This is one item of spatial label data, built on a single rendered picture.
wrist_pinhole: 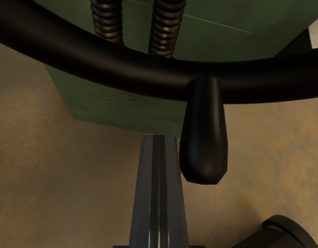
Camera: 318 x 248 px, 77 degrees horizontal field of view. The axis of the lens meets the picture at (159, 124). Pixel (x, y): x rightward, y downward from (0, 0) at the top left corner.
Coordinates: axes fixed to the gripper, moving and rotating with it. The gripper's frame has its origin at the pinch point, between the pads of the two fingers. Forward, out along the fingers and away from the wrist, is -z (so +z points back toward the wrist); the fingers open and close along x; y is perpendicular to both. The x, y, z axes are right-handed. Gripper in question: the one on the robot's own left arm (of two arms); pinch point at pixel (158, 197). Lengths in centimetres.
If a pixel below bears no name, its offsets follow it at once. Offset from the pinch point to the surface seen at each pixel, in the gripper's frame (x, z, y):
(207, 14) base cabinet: 6.9, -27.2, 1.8
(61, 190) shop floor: -34, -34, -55
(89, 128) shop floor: -28, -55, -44
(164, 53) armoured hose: 0.5, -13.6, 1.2
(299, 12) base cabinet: 18.7, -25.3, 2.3
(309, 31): 21.5, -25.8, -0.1
